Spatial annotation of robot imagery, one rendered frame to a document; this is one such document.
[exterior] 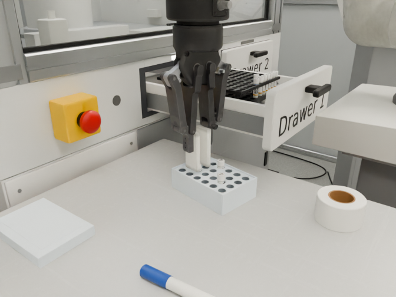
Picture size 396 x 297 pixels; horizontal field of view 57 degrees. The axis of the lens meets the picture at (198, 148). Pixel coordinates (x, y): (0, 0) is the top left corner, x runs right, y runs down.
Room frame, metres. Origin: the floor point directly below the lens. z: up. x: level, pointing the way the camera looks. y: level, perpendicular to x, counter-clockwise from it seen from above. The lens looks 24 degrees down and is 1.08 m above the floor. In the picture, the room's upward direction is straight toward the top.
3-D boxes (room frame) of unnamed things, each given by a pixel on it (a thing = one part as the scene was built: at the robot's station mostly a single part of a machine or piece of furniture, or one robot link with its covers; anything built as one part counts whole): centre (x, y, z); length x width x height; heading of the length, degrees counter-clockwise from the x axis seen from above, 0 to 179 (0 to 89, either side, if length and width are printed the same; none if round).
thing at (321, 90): (0.69, -0.23, 0.91); 0.07 x 0.04 x 0.01; 143
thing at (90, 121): (0.59, 0.19, 0.88); 0.04 x 0.03 x 0.04; 143
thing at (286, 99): (0.71, -0.21, 0.87); 0.29 x 0.02 x 0.11; 143
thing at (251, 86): (0.77, -0.13, 0.90); 0.18 x 0.02 x 0.01; 143
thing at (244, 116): (0.83, -0.04, 0.86); 0.40 x 0.26 x 0.06; 53
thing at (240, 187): (0.55, -0.03, 0.78); 0.12 x 0.08 x 0.04; 43
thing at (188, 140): (0.54, 0.02, 0.86); 0.03 x 0.01 x 0.05; 133
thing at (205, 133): (0.57, -0.01, 0.84); 0.03 x 0.01 x 0.07; 43
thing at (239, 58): (1.14, -0.16, 0.87); 0.29 x 0.02 x 0.11; 143
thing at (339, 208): (0.47, -0.21, 0.78); 0.07 x 0.07 x 0.04
